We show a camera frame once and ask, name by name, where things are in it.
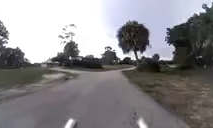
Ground dark clump of trees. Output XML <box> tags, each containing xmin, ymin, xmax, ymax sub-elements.
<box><xmin>0</xmin><ymin>15</ymin><xmax>30</xmax><ymax>69</ymax></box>

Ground small round tree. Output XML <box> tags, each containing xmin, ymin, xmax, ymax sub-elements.
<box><xmin>152</xmin><ymin>53</ymin><xmax>161</xmax><ymax>63</ymax></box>

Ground low dark bush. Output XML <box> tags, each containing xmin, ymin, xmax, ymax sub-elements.
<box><xmin>136</xmin><ymin>58</ymin><xmax>162</xmax><ymax>74</ymax></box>

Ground round-crowned palm tree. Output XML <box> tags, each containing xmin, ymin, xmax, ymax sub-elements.
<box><xmin>116</xmin><ymin>20</ymin><xmax>151</xmax><ymax>66</ymax></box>

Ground dense trees with palms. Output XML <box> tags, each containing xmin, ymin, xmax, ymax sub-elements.
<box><xmin>164</xmin><ymin>0</ymin><xmax>213</xmax><ymax>71</ymax></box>

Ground tall thin pine tree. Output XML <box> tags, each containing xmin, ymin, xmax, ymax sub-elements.
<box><xmin>58</xmin><ymin>23</ymin><xmax>77</xmax><ymax>44</ymax></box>

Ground low pale building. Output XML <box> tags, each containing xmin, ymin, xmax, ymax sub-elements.
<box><xmin>40</xmin><ymin>58</ymin><xmax>60</xmax><ymax>69</ymax></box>

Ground robot's own part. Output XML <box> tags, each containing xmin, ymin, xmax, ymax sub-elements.
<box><xmin>136</xmin><ymin>117</ymin><xmax>150</xmax><ymax>128</ymax></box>
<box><xmin>63</xmin><ymin>117</ymin><xmax>78</xmax><ymax>128</ymax></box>

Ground dry grass verge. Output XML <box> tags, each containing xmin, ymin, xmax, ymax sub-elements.
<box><xmin>122</xmin><ymin>64</ymin><xmax>213</xmax><ymax>128</ymax></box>

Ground grass verge with bare patches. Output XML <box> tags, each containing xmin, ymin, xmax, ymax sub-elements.
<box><xmin>0</xmin><ymin>66</ymin><xmax>75</xmax><ymax>104</ymax></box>

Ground dark leafy tree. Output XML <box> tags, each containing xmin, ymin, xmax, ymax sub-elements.
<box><xmin>63</xmin><ymin>40</ymin><xmax>81</xmax><ymax>63</ymax></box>
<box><xmin>50</xmin><ymin>52</ymin><xmax>67</xmax><ymax>64</ymax></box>
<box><xmin>101</xmin><ymin>45</ymin><xmax>120</xmax><ymax>66</ymax></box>

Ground dark hedge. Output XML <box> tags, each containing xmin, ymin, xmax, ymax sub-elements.
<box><xmin>65</xmin><ymin>57</ymin><xmax>104</xmax><ymax>70</ymax></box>

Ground grey asphalt road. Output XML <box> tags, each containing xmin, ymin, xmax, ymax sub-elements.
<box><xmin>0</xmin><ymin>66</ymin><xmax>192</xmax><ymax>128</ymax></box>

